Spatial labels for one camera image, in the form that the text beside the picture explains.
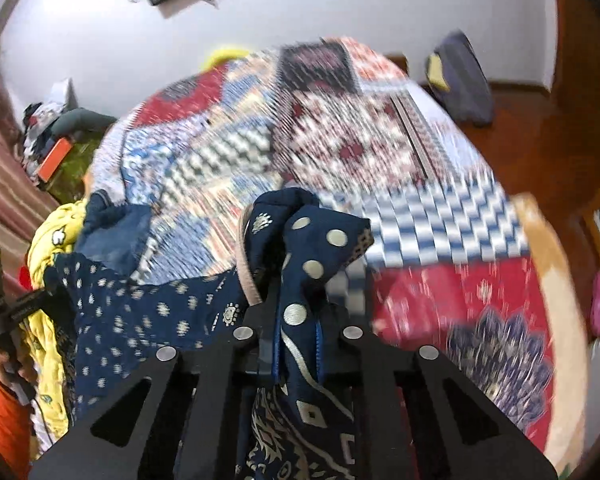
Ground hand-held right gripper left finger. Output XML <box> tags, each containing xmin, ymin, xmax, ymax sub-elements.
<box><xmin>29</xmin><ymin>300</ymin><xmax>281</xmax><ymax>480</ymax></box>

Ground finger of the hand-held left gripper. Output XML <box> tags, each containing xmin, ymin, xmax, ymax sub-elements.
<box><xmin>7</xmin><ymin>285</ymin><xmax>56</xmax><ymax>323</ymax></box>

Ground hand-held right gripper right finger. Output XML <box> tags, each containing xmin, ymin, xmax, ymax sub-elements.
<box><xmin>316</xmin><ymin>306</ymin><xmax>572</xmax><ymax>480</ymax></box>

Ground navy patterned zip hoodie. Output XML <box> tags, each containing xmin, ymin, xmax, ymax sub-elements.
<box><xmin>42</xmin><ymin>187</ymin><xmax>373</xmax><ymax>480</ymax></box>

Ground pile of mixed clothes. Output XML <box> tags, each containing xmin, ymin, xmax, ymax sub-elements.
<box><xmin>20</xmin><ymin>102</ymin><xmax>71</xmax><ymax>176</ymax></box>

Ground person's left hand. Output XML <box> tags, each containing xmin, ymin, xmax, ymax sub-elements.
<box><xmin>0</xmin><ymin>349</ymin><xmax>38</xmax><ymax>402</ymax></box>

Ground yellow cartoon print garment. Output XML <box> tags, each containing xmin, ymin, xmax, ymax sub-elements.
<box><xmin>25</xmin><ymin>200</ymin><xmax>88</xmax><ymax>451</ymax></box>

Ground blue denim jeans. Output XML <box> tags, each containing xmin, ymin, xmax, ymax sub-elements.
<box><xmin>75</xmin><ymin>190</ymin><xmax>153</xmax><ymax>271</ymax></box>

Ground brown striped curtain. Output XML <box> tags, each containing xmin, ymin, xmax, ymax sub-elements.
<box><xmin>0</xmin><ymin>35</ymin><xmax>56</xmax><ymax>261</ymax></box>

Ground green patterned cloth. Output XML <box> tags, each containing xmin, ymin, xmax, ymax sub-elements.
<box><xmin>47</xmin><ymin>142</ymin><xmax>103</xmax><ymax>206</ymax></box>

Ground orange box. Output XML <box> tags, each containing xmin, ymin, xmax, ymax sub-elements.
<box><xmin>36</xmin><ymin>137</ymin><xmax>74</xmax><ymax>182</ymax></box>

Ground grey rounded cushion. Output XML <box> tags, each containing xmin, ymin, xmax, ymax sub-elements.
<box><xmin>52</xmin><ymin>108</ymin><xmax>118</xmax><ymax>136</ymax></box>

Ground patchwork printed bedspread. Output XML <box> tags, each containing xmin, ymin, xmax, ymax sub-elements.
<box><xmin>87</xmin><ymin>35</ymin><xmax>556</xmax><ymax>456</ymax></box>

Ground white carton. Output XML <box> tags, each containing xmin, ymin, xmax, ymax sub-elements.
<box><xmin>50</xmin><ymin>77</ymin><xmax>78</xmax><ymax>111</ymax></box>

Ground yellow round object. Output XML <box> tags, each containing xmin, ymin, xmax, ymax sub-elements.
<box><xmin>200</xmin><ymin>46</ymin><xmax>253</xmax><ymax>68</ymax></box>

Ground dark grey bag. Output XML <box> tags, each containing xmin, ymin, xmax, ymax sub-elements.
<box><xmin>427</xmin><ymin>30</ymin><xmax>496</xmax><ymax>127</ymax></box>

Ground wooden wardrobe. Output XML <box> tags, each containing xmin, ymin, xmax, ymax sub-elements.
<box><xmin>550</xmin><ymin>0</ymin><xmax>600</xmax><ymax>321</ymax></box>

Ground beige bed frame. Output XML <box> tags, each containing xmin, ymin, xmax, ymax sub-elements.
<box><xmin>512</xmin><ymin>194</ymin><xmax>597</xmax><ymax>472</ymax></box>

